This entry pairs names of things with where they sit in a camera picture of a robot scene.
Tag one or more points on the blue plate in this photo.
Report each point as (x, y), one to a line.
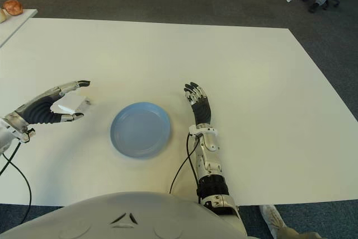
(140, 130)

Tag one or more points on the white side table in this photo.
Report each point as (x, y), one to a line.
(14, 26)

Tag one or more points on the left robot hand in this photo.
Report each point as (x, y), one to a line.
(36, 108)

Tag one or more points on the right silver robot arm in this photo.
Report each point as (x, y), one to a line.
(212, 172)

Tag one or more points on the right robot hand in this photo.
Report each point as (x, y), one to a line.
(201, 110)

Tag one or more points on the khaki trouser leg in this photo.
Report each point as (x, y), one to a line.
(293, 234)

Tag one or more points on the reddish brown bread roll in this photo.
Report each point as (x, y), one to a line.
(12, 7)

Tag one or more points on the white shoe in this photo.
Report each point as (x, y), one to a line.
(272, 218)

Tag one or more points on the white charger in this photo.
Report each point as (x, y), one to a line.
(74, 103)

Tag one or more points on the cream round fruit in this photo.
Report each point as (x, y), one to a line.
(2, 16)

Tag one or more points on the silver robot torso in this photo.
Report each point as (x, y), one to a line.
(126, 219)

